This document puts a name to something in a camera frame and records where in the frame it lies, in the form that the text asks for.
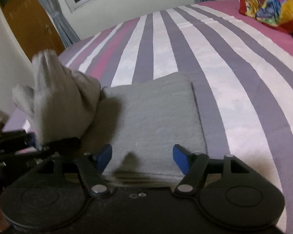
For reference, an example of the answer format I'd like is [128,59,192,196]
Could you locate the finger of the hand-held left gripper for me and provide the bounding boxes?
[0,130,38,153]
[17,137,82,162]

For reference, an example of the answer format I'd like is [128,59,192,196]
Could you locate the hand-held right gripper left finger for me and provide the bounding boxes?
[37,144,113,198]

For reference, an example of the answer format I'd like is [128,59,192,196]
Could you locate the brown wooden door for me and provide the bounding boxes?
[0,0,65,62]

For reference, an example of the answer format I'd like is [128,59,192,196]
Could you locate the colourful printed blanket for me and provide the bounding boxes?
[237,0,293,34]

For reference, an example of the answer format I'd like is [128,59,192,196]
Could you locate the grey pants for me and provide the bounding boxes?
[12,50,208,179]

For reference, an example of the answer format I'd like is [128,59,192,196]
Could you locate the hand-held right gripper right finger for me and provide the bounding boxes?
[173,144,249,198]

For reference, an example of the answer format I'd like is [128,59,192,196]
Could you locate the striped pink bed sheet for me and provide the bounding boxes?
[2,0,293,234]

